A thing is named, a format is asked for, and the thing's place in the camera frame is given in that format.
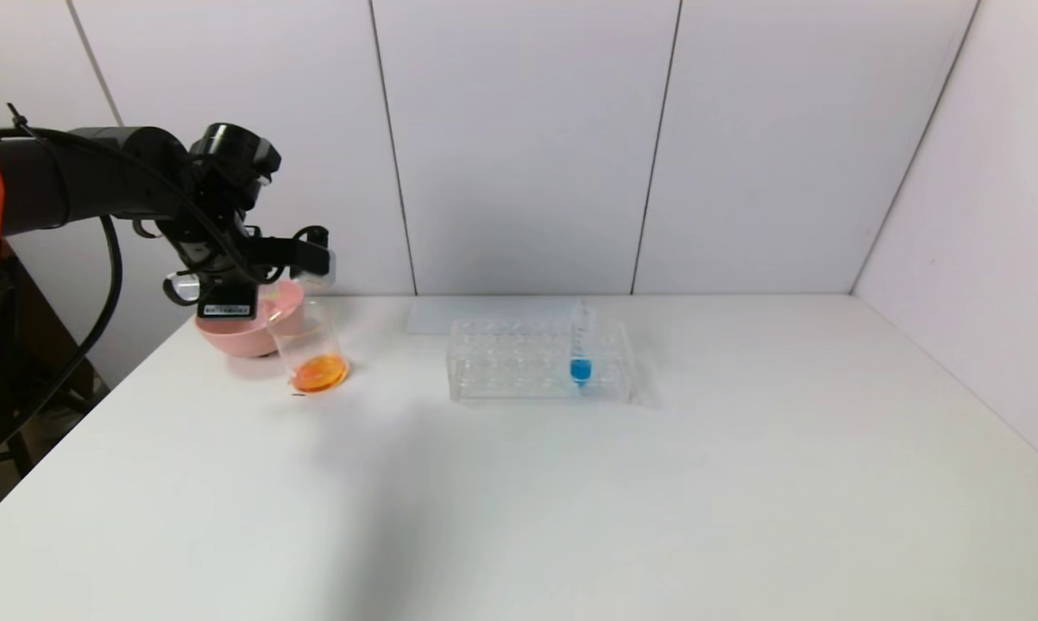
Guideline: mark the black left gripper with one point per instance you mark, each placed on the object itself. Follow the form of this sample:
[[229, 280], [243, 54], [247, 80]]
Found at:
[[226, 304]]

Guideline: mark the test tube with yellow pigment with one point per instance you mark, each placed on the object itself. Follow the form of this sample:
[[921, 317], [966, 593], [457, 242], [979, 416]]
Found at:
[[182, 287]]

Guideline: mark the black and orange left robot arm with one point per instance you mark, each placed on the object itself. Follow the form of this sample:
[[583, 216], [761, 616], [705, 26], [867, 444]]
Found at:
[[70, 181]]

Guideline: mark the clear glass beaker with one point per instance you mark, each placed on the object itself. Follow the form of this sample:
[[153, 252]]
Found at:
[[320, 373]]

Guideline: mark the clear acrylic test tube rack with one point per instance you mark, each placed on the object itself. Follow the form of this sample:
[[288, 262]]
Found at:
[[518, 388]]

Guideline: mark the test tube with blue pigment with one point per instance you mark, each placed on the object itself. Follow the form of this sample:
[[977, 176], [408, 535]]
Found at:
[[580, 371]]

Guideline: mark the pink bowl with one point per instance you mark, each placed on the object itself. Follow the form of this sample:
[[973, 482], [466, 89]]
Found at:
[[234, 336]]

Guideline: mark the white paper sheet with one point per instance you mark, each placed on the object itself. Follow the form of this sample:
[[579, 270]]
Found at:
[[432, 317]]

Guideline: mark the black stool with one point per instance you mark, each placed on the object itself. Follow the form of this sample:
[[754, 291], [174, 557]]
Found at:
[[14, 444]]

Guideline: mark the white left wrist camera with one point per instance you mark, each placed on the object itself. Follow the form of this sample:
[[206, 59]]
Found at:
[[316, 259]]

